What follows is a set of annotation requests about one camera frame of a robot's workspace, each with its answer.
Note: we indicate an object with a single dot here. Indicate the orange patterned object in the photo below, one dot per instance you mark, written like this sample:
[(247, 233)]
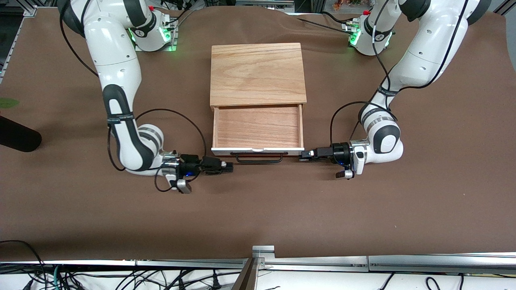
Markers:
[(346, 4)]

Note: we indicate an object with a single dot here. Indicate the grey metal strut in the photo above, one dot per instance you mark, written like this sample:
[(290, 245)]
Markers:
[(246, 278)]

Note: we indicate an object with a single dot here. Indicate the brown table cloth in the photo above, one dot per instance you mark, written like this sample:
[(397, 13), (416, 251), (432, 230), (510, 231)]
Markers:
[(258, 209)]

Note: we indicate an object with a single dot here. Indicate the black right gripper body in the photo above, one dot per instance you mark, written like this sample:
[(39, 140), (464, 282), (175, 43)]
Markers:
[(191, 166)]

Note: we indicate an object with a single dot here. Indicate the silver metal bracket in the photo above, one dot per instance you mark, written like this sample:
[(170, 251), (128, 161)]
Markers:
[(263, 250)]

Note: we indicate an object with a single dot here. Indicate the light wooden drawer cabinet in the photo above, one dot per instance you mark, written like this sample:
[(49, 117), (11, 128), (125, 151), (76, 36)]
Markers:
[(258, 72)]

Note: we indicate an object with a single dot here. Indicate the aluminium frame rail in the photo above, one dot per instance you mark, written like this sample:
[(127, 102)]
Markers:
[(443, 265), (181, 264), (314, 264), (262, 3), (30, 11), (510, 5)]

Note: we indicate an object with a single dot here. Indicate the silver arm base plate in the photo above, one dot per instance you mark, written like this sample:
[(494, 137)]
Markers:
[(172, 38)]

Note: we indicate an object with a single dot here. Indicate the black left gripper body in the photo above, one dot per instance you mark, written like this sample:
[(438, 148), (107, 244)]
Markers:
[(338, 153)]

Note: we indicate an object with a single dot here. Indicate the black ribbed cylinder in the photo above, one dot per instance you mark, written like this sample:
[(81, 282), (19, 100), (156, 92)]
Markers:
[(20, 137)]

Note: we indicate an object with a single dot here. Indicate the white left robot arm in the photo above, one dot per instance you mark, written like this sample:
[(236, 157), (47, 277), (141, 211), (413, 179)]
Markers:
[(427, 56)]

